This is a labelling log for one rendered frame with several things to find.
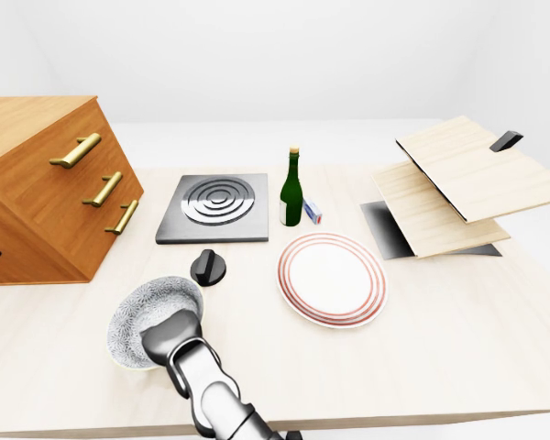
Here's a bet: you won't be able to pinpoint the patterned grey white bowl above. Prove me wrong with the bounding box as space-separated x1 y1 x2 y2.
106 275 206 371

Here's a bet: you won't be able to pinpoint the small brass drawer handle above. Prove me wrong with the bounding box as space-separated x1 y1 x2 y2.
104 199 139 236

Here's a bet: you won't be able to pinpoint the medium brass drawer handle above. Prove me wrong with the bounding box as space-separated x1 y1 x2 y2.
82 171 124 208

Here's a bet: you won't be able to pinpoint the wooden cabinet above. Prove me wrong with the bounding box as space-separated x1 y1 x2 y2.
0 94 145 286

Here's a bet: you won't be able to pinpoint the pale wooden board rack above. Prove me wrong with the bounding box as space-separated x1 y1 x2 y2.
359 115 550 261

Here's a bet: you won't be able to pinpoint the round black stove knob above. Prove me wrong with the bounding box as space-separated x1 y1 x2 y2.
190 248 228 288

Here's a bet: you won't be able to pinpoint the white plate with red rings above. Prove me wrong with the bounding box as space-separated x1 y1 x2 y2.
277 232 389 328

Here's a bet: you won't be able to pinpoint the flat dark stove plate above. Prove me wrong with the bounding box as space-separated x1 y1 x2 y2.
155 172 270 245

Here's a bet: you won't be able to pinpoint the small black block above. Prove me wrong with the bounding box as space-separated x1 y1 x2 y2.
489 130 524 153

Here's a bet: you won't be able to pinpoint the small blue white box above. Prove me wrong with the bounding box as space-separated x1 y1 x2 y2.
302 196 325 226

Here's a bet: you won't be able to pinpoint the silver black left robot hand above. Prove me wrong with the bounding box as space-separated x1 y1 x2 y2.
140 308 204 369

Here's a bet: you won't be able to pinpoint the green glass wine bottle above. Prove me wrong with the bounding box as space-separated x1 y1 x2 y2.
279 145 303 227

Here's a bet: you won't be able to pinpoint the large brass drawer handle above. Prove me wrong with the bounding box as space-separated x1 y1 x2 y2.
49 132 103 170

